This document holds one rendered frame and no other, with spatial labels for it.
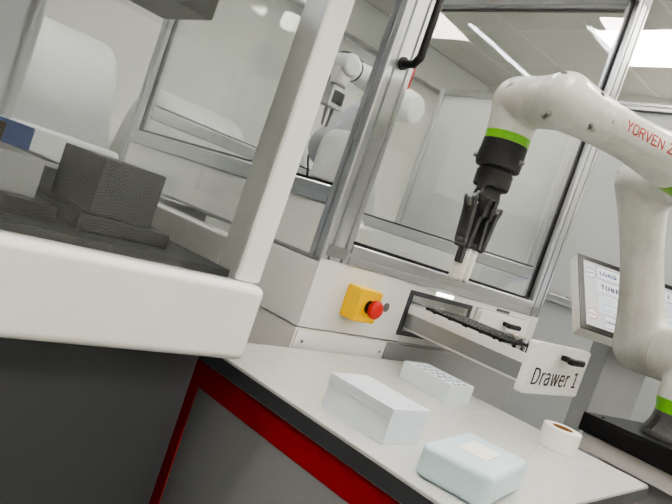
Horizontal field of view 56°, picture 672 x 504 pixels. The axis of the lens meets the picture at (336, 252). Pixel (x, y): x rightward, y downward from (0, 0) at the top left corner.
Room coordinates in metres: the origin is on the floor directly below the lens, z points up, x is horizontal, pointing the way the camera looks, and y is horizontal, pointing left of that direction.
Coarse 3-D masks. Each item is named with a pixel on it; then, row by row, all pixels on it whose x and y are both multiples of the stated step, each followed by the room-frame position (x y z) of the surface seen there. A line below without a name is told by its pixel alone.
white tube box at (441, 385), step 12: (408, 372) 1.30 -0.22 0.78; (420, 372) 1.28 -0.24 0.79; (432, 372) 1.30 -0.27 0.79; (444, 372) 1.33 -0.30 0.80; (420, 384) 1.27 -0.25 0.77; (432, 384) 1.25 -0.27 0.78; (444, 384) 1.23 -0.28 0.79; (456, 384) 1.26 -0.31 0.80; (468, 384) 1.29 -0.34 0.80; (444, 396) 1.22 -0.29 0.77; (456, 396) 1.24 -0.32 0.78; (468, 396) 1.27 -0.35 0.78
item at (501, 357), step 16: (416, 320) 1.50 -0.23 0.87; (432, 320) 1.47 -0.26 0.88; (448, 320) 1.45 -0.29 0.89; (432, 336) 1.46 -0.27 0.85; (448, 336) 1.43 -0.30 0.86; (464, 336) 1.41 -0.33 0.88; (480, 336) 1.38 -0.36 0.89; (464, 352) 1.39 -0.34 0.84; (480, 352) 1.37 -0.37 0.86; (496, 352) 1.34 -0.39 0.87; (512, 352) 1.32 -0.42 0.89; (496, 368) 1.34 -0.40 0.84; (512, 368) 1.31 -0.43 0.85
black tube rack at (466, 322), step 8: (440, 312) 1.52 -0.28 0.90; (448, 312) 1.60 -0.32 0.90; (456, 320) 1.47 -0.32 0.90; (464, 320) 1.52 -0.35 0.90; (472, 320) 1.61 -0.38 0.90; (472, 328) 1.44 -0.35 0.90; (480, 328) 1.46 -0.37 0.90; (488, 328) 1.53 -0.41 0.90; (496, 336) 1.40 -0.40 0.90; (504, 336) 1.46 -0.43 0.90
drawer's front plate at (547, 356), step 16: (528, 352) 1.28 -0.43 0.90; (544, 352) 1.30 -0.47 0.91; (560, 352) 1.36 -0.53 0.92; (576, 352) 1.42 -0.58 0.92; (528, 368) 1.27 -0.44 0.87; (544, 368) 1.32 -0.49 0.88; (560, 368) 1.38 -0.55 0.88; (576, 368) 1.44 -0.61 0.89; (528, 384) 1.29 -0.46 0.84; (560, 384) 1.40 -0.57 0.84; (576, 384) 1.47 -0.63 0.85
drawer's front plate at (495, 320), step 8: (480, 312) 1.72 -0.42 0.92; (488, 312) 1.75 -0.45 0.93; (480, 320) 1.73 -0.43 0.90; (488, 320) 1.76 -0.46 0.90; (496, 320) 1.79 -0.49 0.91; (504, 320) 1.82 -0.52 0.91; (512, 320) 1.85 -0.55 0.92; (520, 320) 1.89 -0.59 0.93; (496, 328) 1.80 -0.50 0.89; (504, 328) 1.83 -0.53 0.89
